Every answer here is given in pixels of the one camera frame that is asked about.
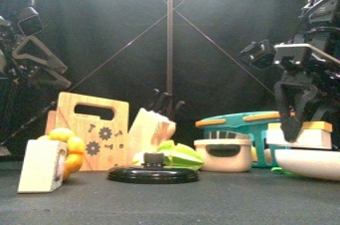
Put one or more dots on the egg sushi toy yellow white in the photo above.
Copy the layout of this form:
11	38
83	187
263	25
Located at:
316	134

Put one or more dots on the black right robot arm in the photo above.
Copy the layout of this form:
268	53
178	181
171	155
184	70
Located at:
323	3

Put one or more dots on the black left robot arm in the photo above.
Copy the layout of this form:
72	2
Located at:
6	79

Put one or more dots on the beige toy pot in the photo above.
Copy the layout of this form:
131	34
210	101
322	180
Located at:
223	156

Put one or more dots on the black pot lid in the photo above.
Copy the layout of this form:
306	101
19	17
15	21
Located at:
152	174

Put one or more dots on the white bowl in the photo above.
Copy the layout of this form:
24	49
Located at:
312	164

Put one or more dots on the wooden cutting board with gears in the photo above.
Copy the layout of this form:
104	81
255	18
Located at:
95	129

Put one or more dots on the small green toy piece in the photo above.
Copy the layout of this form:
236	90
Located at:
280	170

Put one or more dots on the wooden knife block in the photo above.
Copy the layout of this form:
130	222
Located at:
148	132

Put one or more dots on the green toy lettuce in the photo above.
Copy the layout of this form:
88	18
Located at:
183	157

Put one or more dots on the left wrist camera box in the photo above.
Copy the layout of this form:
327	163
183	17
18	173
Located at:
30	21

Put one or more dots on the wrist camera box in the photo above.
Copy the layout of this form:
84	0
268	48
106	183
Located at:
259	54
30	21

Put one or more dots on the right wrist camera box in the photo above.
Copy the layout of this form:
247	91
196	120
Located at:
259	54

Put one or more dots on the vertical metal frame pole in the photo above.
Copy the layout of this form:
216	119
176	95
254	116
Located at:
170	33

